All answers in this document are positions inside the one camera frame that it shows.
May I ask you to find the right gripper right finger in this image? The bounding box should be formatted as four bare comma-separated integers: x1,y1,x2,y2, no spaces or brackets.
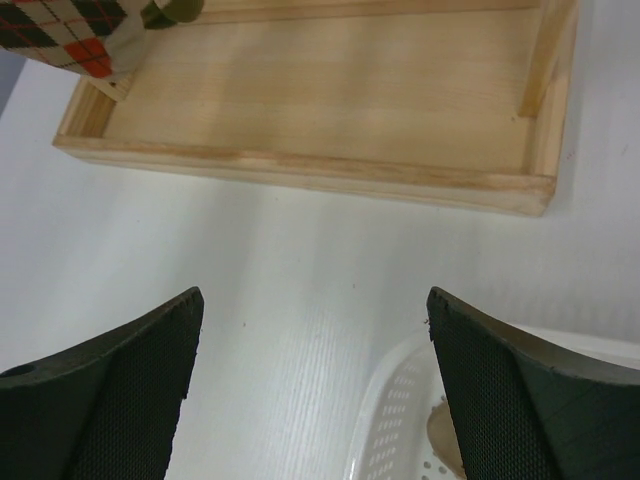
426,287,639,479

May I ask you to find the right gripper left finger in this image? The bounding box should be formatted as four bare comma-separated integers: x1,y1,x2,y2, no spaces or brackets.
1,287,204,479

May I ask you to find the beige argyle sock front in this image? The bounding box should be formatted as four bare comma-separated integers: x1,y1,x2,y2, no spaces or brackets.
426,401,466,479

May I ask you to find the beige argyle sock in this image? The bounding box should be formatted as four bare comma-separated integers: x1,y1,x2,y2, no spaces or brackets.
0,0,206,81
426,401,466,479

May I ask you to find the white perforated plastic basket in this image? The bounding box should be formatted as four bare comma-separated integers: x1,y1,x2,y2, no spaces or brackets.
345,324,639,479

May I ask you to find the wooden hanger rack frame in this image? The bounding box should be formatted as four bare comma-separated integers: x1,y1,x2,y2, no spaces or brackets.
54,1,579,216

